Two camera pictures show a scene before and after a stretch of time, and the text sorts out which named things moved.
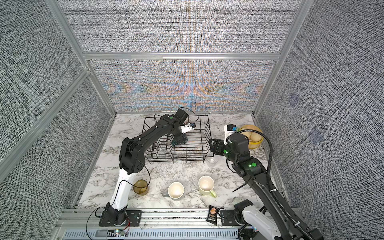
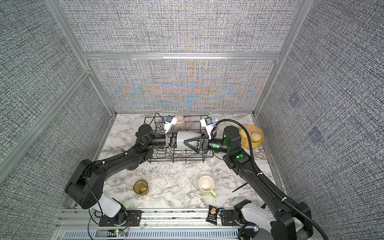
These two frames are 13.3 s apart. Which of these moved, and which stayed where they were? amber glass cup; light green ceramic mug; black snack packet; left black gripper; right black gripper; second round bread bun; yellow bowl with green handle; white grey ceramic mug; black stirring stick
Moved: right black gripper; left black gripper; white grey ceramic mug
Stayed: amber glass cup; light green ceramic mug; black snack packet; black stirring stick; second round bread bun; yellow bowl with green handle
